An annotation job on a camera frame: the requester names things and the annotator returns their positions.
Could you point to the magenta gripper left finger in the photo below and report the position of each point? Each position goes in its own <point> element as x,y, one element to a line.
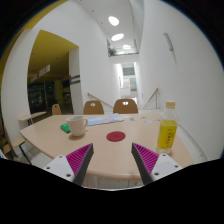
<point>73,166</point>

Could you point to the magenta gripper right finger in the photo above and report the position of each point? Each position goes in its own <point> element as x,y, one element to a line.
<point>153,166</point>

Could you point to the white ceramic mug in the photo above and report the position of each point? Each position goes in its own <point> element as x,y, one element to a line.
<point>77,125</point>

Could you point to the green small box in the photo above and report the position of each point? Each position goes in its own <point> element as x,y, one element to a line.
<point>65,128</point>

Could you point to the red round coaster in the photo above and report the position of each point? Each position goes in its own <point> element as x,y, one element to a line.
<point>116,136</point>

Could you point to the yellow drink plastic bottle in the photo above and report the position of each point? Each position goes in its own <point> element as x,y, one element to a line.
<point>167,129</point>

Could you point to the pastel paper sheets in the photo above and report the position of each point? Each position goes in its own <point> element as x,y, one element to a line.
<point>104,119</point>

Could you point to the small wooden chair far left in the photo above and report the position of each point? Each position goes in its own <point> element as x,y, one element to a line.
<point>56,109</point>

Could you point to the wooden chair right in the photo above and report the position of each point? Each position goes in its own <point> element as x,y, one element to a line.
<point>125,106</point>

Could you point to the small side table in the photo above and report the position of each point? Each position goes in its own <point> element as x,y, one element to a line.
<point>29,118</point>

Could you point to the wooden stair handrail left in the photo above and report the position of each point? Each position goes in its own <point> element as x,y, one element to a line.
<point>95,98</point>

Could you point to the wooden chair at left edge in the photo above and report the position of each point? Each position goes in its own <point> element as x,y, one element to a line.
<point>9,147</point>

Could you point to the hanging white sign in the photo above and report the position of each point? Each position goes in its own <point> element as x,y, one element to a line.
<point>40,73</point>

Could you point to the green plant on balcony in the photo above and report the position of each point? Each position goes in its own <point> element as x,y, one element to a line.
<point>112,52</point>

